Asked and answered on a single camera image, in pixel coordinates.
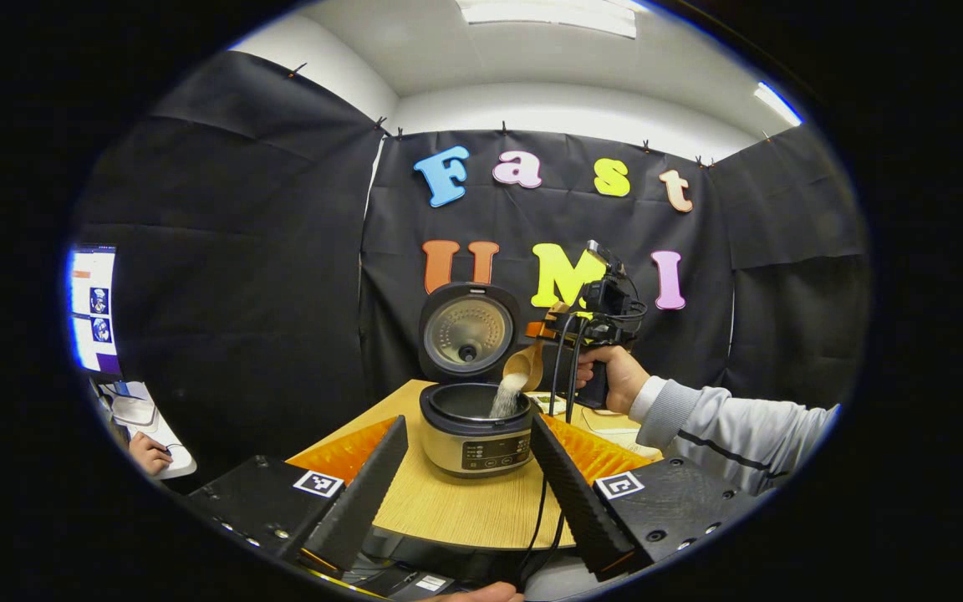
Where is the computer monitor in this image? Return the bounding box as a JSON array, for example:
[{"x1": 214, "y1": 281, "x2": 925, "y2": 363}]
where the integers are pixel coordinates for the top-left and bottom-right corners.
[{"x1": 69, "y1": 244, "x2": 123, "y2": 375}]

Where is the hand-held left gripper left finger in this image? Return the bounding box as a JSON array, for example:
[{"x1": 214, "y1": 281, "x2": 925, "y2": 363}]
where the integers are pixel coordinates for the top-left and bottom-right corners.
[{"x1": 183, "y1": 415, "x2": 410, "y2": 578}]

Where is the wooden spoon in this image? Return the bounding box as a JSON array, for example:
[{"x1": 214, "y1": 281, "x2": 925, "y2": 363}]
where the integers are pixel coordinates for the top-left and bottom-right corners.
[{"x1": 502, "y1": 341, "x2": 545, "y2": 394}]

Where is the small ceiling light panel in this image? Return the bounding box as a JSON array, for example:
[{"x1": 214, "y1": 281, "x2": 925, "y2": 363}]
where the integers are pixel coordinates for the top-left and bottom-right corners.
[{"x1": 753, "y1": 81, "x2": 804, "y2": 128}]

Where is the clear plastic rice container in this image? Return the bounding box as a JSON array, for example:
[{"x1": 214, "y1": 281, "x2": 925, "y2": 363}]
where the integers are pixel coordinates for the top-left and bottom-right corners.
[{"x1": 579, "y1": 406, "x2": 658, "y2": 457}]

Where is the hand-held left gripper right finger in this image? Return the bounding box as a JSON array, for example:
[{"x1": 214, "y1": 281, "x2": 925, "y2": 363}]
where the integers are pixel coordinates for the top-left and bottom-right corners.
[{"x1": 529, "y1": 412, "x2": 760, "y2": 584}]

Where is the white side desk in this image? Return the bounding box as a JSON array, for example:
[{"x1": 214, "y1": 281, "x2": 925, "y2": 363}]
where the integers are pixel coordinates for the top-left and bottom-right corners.
[{"x1": 97, "y1": 380, "x2": 198, "y2": 480}]

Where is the white rice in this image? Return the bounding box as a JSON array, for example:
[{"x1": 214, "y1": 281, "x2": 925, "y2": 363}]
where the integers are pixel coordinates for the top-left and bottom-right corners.
[{"x1": 488, "y1": 372, "x2": 530, "y2": 419}]

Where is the large ceiling light panel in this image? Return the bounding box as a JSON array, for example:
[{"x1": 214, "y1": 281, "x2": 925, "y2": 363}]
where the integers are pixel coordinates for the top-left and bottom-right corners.
[{"x1": 456, "y1": 0, "x2": 639, "y2": 39}]

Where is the silver black rice cooker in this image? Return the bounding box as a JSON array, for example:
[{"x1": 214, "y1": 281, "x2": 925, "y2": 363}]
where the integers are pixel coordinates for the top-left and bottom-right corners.
[{"x1": 417, "y1": 282, "x2": 537, "y2": 480}]

